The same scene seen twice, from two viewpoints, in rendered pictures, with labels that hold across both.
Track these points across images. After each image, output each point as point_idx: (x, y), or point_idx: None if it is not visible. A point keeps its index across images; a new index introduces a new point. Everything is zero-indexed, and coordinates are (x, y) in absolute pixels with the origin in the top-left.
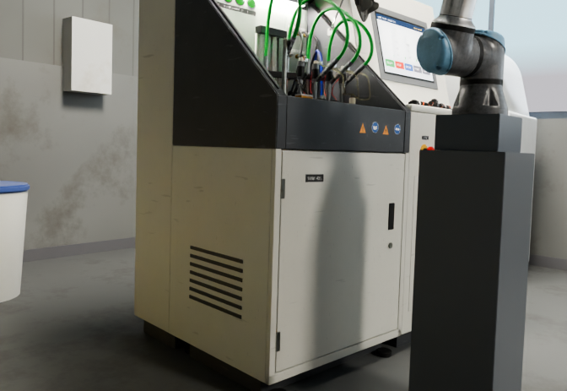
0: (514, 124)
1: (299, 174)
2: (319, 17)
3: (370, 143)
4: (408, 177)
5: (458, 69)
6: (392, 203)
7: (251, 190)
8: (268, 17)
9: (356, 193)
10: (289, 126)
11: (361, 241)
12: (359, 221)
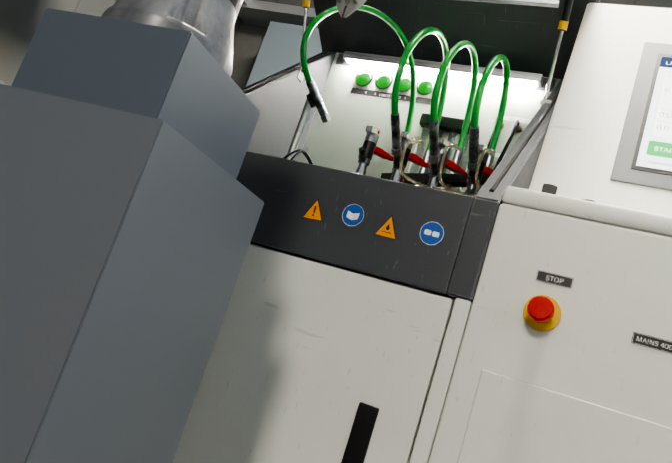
0: (125, 41)
1: None
2: (473, 74)
3: (331, 244)
4: (456, 365)
5: None
6: (371, 406)
7: None
8: (410, 94)
9: (260, 337)
10: None
11: (244, 451)
12: (250, 400)
